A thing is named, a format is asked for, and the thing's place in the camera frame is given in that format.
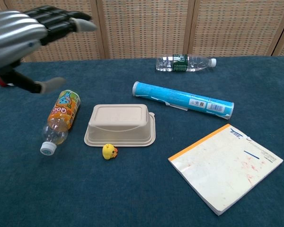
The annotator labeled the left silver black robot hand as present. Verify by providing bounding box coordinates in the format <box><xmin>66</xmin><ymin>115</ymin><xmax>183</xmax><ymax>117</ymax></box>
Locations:
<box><xmin>0</xmin><ymin>6</ymin><xmax>98</xmax><ymax>95</ymax></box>

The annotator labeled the small yellow rubber duck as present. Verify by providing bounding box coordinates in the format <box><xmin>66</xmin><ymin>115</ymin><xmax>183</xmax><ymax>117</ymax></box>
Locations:
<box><xmin>102</xmin><ymin>143</ymin><xmax>118</xmax><ymax>161</ymax></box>

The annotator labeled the beige lidded food container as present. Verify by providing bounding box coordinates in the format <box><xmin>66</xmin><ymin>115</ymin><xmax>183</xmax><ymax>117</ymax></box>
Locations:
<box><xmin>84</xmin><ymin>104</ymin><xmax>156</xmax><ymax>147</ymax></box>

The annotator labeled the orange juice bottle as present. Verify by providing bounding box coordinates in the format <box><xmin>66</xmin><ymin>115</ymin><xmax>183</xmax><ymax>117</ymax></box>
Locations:
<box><xmin>39</xmin><ymin>89</ymin><xmax>81</xmax><ymax>156</ymax></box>

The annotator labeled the woven bamboo folding screen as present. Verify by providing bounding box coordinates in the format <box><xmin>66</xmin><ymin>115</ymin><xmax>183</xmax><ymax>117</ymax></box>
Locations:
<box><xmin>0</xmin><ymin>0</ymin><xmax>284</xmax><ymax>63</ymax></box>

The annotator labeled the clear water bottle green label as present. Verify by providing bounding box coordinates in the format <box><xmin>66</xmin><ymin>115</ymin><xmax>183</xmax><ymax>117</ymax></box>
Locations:
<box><xmin>155</xmin><ymin>53</ymin><xmax>217</xmax><ymax>72</ymax></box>

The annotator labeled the light blue cardboard tube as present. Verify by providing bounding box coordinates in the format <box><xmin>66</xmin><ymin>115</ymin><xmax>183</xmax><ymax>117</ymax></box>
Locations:
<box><xmin>132</xmin><ymin>81</ymin><xmax>235</xmax><ymax>120</ymax></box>

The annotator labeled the blue felt table cover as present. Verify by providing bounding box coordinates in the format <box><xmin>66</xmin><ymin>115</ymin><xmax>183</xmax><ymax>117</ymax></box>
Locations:
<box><xmin>0</xmin><ymin>55</ymin><xmax>284</xmax><ymax>227</ymax></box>

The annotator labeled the white notepad yellow edge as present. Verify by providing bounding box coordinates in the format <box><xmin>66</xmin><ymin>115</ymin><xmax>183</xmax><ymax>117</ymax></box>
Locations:
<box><xmin>168</xmin><ymin>123</ymin><xmax>284</xmax><ymax>216</ymax></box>

